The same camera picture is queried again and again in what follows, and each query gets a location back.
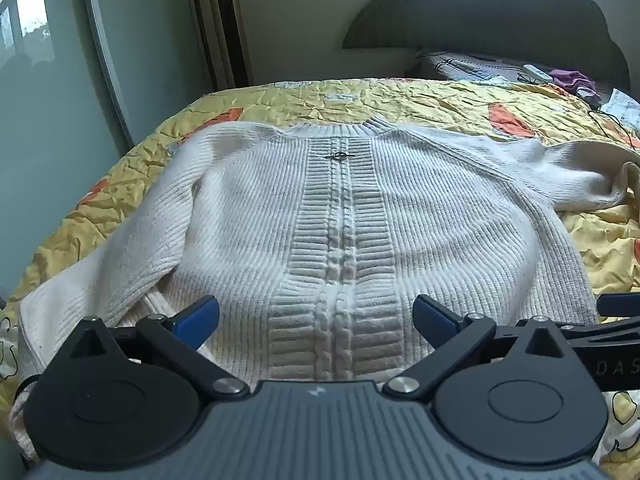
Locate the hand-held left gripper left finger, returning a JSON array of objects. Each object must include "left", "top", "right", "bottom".
[{"left": 67, "top": 295, "right": 251, "bottom": 402}]

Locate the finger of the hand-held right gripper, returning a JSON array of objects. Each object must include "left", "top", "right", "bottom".
[{"left": 596, "top": 292, "right": 640, "bottom": 317}]

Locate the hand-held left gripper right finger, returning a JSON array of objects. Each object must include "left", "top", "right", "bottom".
[{"left": 382, "top": 294, "right": 576, "bottom": 404}]

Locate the white knit sweater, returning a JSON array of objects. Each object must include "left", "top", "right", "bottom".
[{"left": 10, "top": 115, "right": 640, "bottom": 462}]

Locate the yellow carrot print quilt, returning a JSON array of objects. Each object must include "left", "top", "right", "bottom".
[{"left": 0, "top": 77, "right": 640, "bottom": 480}]

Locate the purple cloth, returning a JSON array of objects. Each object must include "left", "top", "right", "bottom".
[{"left": 550, "top": 70, "right": 596, "bottom": 96}]

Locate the white remote control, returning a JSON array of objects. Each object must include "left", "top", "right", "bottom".
[{"left": 522, "top": 64, "right": 554, "bottom": 84}]

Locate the patterned grey bed sheet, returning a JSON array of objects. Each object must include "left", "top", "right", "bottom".
[{"left": 415, "top": 50, "right": 616, "bottom": 97}]

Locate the gold tower air conditioner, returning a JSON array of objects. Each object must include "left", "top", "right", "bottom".
[{"left": 205, "top": 0, "right": 254, "bottom": 90}]

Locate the dark cloud-shaped headboard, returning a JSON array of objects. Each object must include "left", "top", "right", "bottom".
[{"left": 342, "top": 0, "right": 632, "bottom": 92}]

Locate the black cable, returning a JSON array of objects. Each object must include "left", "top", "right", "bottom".
[{"left": 587, "top": 107, "right": 640, "bottom": 151}]

